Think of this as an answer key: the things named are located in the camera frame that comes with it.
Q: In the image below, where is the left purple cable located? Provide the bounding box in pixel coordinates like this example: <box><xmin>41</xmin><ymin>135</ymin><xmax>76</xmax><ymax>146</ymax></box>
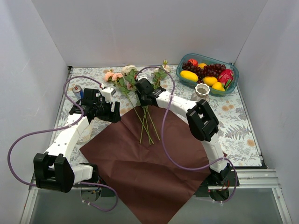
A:
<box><xmin>7</xmin><ymin>76</ymin><xmax>119</xmax><ymax>212</ymax></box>

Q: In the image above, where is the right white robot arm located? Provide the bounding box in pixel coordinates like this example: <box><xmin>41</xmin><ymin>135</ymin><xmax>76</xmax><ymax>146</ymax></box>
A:
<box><xmin>135</xmin><ymin>77</ymin><xmax>233</xmax><ymax>186</ymax></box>

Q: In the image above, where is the purple grape bunch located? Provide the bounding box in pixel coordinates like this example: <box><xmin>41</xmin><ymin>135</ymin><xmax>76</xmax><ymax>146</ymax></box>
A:
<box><xmin>182</xmin><ymin>62</ymin><xmax>226</xmax><ymax>83</ymax></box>

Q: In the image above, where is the yellow mango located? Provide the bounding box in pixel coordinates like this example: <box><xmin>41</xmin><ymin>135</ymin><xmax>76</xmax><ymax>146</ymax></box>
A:
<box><xmin>180</xmin><ymin>70</ymin><xmax>199</xmax><ymax>82</ymax></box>

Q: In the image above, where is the red dragon fruit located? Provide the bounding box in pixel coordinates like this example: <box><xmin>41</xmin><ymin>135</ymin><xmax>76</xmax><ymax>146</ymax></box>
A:
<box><xmin>217</xmin><ymin>69</ymin><xmax>234</xmax><ymax>90</ymax></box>

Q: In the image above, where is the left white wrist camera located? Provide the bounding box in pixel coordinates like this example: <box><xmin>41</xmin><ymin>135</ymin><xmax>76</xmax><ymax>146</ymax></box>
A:
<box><xmin>100</xmin><ymin>87</ymin><xmax>116</xmax><ymax>103</ymax></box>

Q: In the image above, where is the yellow pear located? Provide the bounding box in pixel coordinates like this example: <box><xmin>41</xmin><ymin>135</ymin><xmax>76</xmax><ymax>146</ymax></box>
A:
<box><xmin>212</xmin><ymin>82</ymin><xmax>225</xmax><ymax>91</ymax></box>

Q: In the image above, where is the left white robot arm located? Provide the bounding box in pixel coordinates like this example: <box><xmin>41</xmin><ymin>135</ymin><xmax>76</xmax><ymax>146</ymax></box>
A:
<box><xmin>33</xmin><ymin>87</ymin><xmax>121</xmax><ymax>193</ymax></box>

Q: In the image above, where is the rose bud stem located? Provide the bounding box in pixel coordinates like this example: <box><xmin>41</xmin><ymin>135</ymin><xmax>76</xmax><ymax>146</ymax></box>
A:
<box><xmin>142</xmin><ymin>59</ymin><xmax>171</xmax><ymax>140</ymax></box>

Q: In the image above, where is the pink rose stem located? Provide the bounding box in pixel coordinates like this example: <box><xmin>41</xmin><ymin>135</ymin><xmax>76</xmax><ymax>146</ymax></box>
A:
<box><xmin>126</xmin><ymin>81</ymin><xmax>154</xmax><ymax>145</ymax></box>

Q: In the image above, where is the peach rose stem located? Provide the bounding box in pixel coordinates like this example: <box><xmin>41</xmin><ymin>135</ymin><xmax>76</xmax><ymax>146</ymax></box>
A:
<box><xmin>104</xmin><ymin>71</ymin><xmax>155</xmax><ymax>145</ymax></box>

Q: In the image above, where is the red apple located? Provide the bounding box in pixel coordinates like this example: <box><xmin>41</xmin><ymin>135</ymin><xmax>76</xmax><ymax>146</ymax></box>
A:
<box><xmin>187</xmin><ymin>58</ymin><xmax>198</xmax><ymax>68</ymax></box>

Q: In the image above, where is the dark red wrapping paper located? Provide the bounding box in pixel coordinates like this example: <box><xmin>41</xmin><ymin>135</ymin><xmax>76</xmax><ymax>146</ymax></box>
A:
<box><xmin>80</xmin><ymin>106</ymin><xmax>208</xmax><ymax>224</ymax></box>

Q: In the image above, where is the yellow lemon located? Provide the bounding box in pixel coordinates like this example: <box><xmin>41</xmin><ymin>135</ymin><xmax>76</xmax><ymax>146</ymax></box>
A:
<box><xmin>203</xmin><ymin>76</ymin><xmax>218</xmax><ymax>87</ymax></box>

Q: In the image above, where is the white ribbed vase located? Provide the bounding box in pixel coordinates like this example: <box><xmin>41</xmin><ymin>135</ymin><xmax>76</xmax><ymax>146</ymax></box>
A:
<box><xmin>190</xmin><ymin>83</ymin><xmax>210</xmax><ymax>102</ymax></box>

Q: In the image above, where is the small metal can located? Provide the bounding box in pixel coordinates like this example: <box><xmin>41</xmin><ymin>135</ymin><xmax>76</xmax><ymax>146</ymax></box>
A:
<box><xmin>72</xmin><ymin>85</ymin><xmax>84</xmax><ymax>100</ymax></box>

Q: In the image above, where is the floral table mat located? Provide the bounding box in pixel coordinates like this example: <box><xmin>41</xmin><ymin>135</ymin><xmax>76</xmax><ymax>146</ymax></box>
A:
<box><xmin>55</xmin><ymin>65</ymin><xmax>264</xmax><ymax>169</ymax></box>

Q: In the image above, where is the orange fruit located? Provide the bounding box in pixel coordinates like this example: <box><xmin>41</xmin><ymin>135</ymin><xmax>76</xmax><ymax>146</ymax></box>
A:
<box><xmin>198</xmin><ymin>63</ymin><xmax>207</xmax><ymax>69</ymax></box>

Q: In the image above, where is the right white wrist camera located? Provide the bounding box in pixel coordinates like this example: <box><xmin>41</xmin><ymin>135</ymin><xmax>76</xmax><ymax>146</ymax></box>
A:
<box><xmin>138</xmin><ymin>76</ymin><xmax>148</xmax><ymax>81</ymax></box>

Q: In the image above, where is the white rose stem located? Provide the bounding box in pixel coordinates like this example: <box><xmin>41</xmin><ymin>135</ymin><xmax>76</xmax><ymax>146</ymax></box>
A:
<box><xmin>121</xmin><ymin>64</ymin><xmax>162</xmax><ymax>141</ymax></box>

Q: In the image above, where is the cream ribbon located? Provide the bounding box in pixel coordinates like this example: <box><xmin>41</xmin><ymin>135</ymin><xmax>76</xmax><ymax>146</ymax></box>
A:
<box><xmin>78</xmin><ymin>121</ymin><xmax>99</xmax><ymax>143</ymax></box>

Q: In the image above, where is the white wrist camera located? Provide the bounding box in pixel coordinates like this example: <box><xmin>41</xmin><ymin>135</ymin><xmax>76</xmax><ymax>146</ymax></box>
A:
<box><xmin>138</xmin><ymin>76</ymin><xmax>148</xmax><ymax>81</ymax></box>
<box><xmin>100</xmin><ymin>87</ymin><xmax>116</xmax><ymax>103</ymax></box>

